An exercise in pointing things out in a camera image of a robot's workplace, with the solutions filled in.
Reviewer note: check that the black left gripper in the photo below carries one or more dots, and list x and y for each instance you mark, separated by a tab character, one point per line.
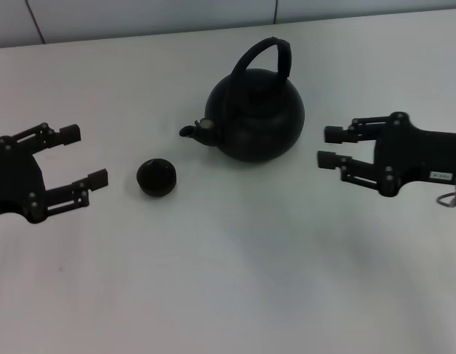
14	180

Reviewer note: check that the small dark teacup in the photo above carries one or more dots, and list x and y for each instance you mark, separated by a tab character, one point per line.
156	178

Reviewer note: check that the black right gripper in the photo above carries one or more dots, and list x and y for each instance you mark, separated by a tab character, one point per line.
416	155

